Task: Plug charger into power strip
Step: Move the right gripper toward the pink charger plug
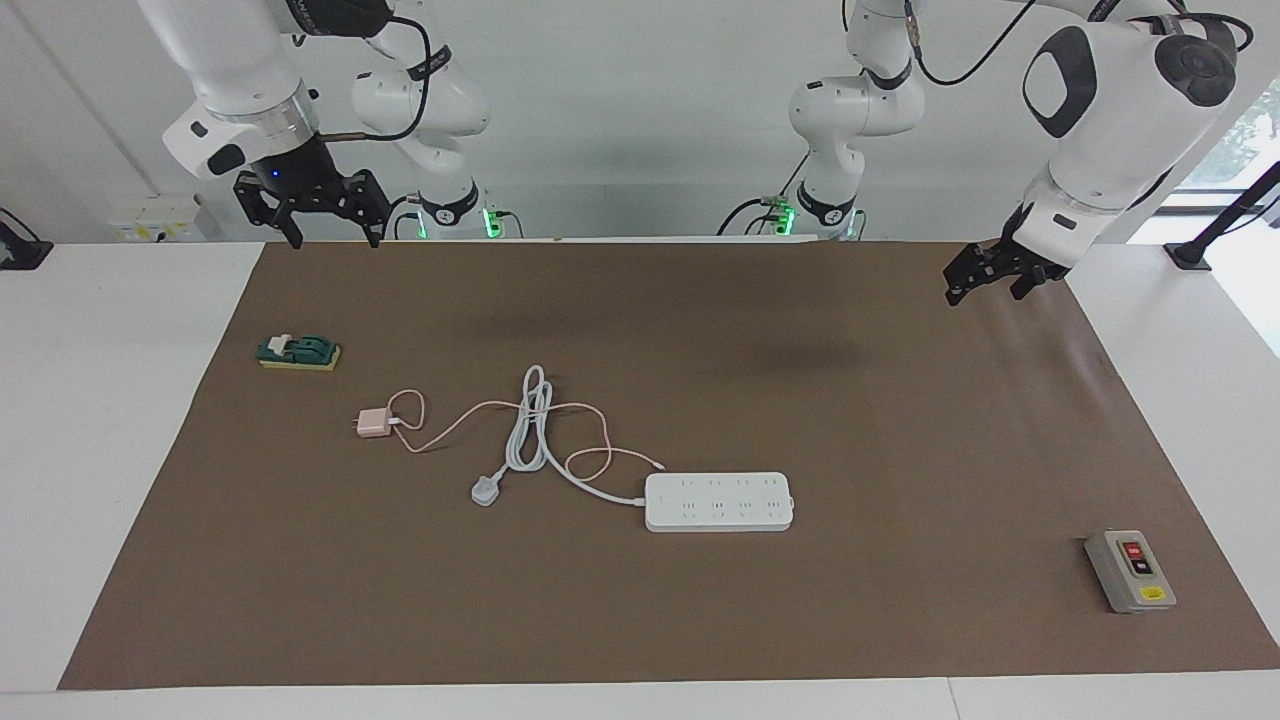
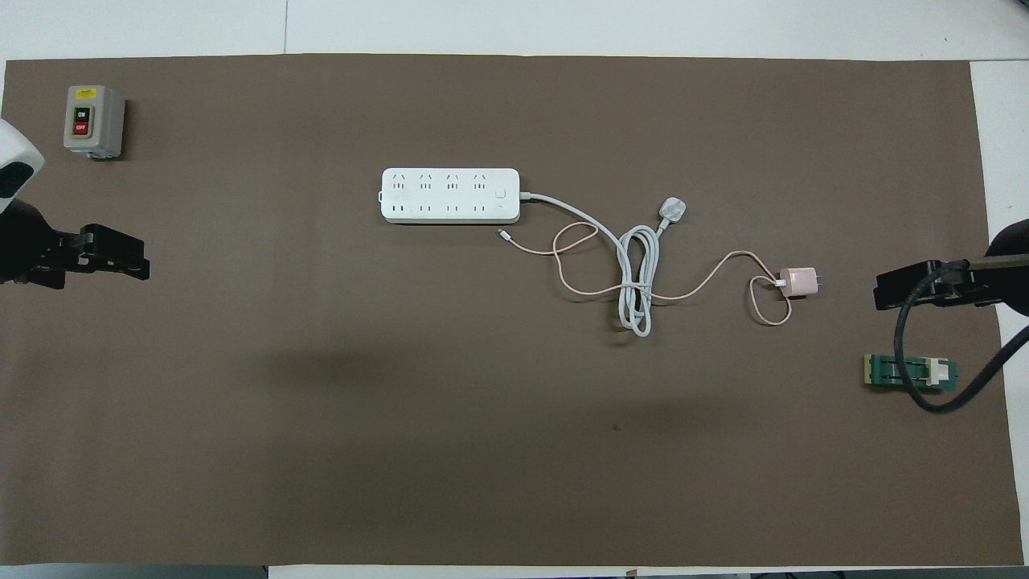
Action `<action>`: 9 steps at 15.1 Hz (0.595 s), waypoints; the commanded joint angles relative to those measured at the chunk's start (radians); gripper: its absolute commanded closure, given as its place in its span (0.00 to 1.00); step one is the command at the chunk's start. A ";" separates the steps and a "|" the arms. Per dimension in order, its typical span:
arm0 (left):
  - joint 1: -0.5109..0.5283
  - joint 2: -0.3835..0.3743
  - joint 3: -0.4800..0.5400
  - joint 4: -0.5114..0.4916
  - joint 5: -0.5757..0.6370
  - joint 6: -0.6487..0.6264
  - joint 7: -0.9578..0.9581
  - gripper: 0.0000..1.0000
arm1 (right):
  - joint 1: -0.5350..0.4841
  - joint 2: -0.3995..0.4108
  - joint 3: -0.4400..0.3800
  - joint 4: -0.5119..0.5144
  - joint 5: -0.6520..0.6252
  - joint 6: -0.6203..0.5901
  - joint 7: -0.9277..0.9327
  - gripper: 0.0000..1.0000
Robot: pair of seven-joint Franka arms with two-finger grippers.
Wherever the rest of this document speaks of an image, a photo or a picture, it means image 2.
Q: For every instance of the green knife switch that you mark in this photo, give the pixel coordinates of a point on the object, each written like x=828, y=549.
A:
x=900, y=372

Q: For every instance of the brown table mat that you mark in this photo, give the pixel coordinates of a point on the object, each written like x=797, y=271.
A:
x=482, y=450

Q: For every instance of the pink charger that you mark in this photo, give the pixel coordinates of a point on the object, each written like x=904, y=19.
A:
x=800, y=282

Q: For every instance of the white power strip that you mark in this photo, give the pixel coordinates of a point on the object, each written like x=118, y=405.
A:
x=450, y=196

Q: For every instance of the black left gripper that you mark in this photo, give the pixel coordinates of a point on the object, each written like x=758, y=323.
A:
x=24, y=245

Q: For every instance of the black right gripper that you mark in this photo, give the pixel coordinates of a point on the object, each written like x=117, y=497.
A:
x=1009, y=241

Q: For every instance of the grey on-off switch box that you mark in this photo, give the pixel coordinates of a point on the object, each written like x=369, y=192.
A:
x=92, y=121

